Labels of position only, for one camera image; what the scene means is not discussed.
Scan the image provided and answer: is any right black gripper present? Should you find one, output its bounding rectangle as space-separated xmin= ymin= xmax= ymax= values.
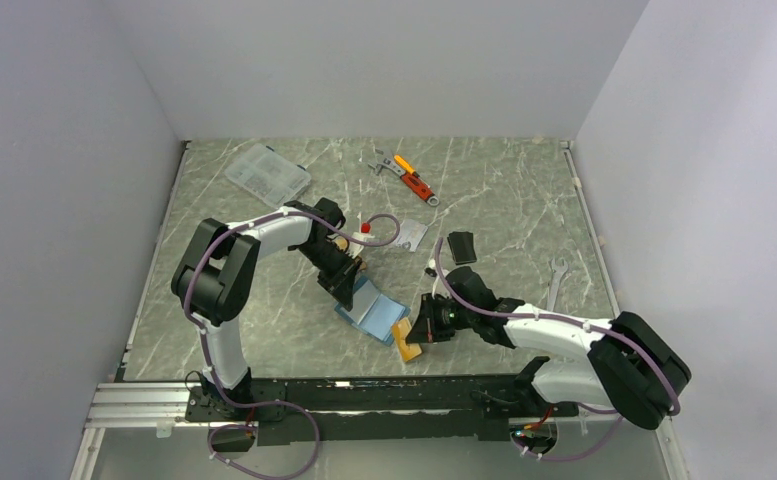
xmin=406 ymin=292 xmax=477 ymax=343

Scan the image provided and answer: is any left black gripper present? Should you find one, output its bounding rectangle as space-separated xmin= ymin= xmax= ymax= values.
xmin=297 ymin=240 xmax=363 ymax=311

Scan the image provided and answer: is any orange credit cards stack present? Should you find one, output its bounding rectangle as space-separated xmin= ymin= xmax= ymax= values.
xmin=391 ymin=317 xmax=423 ymax=363

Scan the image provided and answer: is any blue card holder wallet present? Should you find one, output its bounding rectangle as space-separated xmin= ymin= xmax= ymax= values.
xmin=334 ymin=276 xmax=411 ymax=346

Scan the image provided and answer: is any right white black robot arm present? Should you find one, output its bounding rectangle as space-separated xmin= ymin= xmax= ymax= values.
xmin=404 ymin=266 xmax=692 ymax=430

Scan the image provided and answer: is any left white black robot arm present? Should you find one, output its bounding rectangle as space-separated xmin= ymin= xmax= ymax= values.
xmin=171 ymin=198 xmax=363 ymax=420

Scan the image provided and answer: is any black card case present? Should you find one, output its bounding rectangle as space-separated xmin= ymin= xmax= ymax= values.
xmin=447 ymin=231 xmax=478 ymax=266

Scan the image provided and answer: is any silver grey card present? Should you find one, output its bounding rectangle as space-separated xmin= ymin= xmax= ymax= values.
xmin=394 ymin=219 xmax=428 ymax=253

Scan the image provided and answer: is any red adjustable wrench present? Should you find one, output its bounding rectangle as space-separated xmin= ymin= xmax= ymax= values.
xmin=368 ymin=148 xmax=440 ymax=207

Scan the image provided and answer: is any clear plastic organizer box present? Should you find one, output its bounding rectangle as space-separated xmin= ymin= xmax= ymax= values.
xmin=224 ymin=144 xmax=312 ymax=209

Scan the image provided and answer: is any silver open-end wrench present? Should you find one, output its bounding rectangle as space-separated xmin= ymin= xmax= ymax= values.
xmin=546 ymin=258 xmax=569 ymax=311

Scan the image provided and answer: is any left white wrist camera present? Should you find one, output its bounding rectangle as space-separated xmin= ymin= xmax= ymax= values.
xmin=348 ymin=222 xmax=375 ymax=258

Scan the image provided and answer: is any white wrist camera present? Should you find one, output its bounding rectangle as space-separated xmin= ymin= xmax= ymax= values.
xmin=424 ymin=259 xmax=438 ymax=278
xmin=348 ymin=222 xmax=375 ymax=258

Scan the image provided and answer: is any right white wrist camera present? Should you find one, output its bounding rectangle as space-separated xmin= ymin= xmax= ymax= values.
xmin=424 ymin=259 xmax=438 ymax=278

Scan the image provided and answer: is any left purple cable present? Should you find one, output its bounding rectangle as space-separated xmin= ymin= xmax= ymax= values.
xmin=182 ymin=206 xmax=403 ymax=480

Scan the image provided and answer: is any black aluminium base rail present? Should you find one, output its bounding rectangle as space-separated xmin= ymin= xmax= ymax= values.
xmin=85 ymin=374 xmax=671 ymax=446

